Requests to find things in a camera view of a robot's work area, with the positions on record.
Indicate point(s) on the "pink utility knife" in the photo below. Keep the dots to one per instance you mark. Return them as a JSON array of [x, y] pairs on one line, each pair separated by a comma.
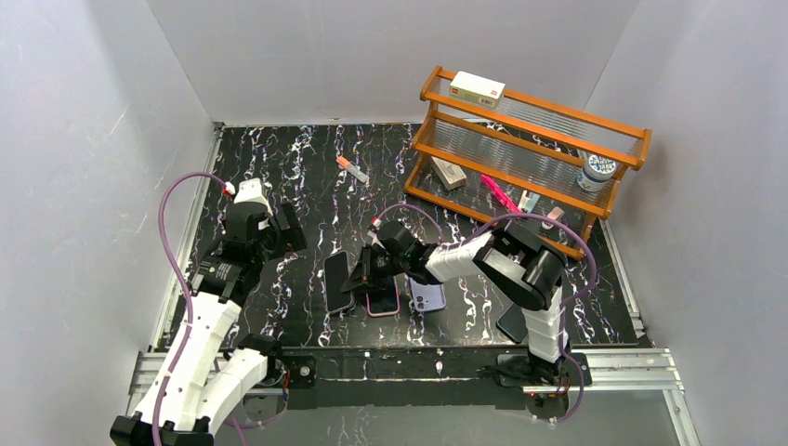
[[499, 195]]

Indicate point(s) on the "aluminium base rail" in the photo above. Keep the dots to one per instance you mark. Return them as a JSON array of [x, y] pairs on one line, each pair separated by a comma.
[[607, 368]]

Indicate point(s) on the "orange wooden shelf rack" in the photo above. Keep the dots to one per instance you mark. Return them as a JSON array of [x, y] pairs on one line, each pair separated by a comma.
[[526, 143]]

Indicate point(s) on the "pink phone case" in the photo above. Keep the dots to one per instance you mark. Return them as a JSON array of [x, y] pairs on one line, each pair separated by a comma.
[[383, 303]]

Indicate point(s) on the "lavender phone case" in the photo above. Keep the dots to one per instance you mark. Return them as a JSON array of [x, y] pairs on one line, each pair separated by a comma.
[[426, 297]]

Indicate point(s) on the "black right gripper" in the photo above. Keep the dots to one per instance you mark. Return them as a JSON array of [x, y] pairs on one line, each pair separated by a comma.
[[372, 270]]

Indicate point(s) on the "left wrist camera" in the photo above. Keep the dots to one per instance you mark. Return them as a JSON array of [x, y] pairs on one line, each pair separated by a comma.
[[253, 191]]

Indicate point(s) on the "orange grey marker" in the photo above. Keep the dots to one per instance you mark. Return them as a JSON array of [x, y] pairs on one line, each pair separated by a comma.
[[352, 169]]

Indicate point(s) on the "small grey box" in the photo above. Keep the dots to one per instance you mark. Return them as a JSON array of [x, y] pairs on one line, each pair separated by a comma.
[[451, 176]]

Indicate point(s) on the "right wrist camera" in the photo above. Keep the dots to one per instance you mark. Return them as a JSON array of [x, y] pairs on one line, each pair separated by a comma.
[[372, 233]]

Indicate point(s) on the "dark teal phone case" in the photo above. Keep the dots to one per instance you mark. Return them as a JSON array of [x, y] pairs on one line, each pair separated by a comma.
[[512, 324]]

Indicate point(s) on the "black screen smartphone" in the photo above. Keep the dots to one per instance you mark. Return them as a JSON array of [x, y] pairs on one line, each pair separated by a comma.
[[383, 300]]

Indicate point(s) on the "white green stapler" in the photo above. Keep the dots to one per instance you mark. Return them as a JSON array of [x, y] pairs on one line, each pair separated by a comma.
[[528, 201]]

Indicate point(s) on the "white blue round jar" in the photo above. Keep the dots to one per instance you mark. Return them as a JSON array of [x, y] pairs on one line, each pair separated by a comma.
[[595, 173]]

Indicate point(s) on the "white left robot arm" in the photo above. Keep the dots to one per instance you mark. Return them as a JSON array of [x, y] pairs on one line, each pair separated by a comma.
[[189, 398]]

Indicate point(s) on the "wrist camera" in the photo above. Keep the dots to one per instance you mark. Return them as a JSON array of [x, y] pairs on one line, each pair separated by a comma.
[[372, 233], [253, 191]]

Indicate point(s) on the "white red carton box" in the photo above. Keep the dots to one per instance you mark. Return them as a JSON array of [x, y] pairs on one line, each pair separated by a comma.
[[476, 89]]

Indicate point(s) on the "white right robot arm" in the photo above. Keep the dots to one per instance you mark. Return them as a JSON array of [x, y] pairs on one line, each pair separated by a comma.
[[529, 273]]

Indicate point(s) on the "small pink white item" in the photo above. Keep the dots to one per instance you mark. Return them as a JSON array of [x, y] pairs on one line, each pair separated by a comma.
[[555, 214]]

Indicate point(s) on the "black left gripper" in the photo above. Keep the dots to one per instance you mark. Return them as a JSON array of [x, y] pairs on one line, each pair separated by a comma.
[[278, 228]]

